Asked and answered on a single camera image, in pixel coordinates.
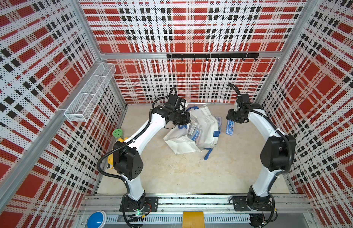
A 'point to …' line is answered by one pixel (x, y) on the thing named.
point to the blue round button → (97, 219)
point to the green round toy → (117, 133)
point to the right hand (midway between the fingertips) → (231, 117)
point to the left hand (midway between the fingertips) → (192, 121)
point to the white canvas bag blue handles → (181, 142)
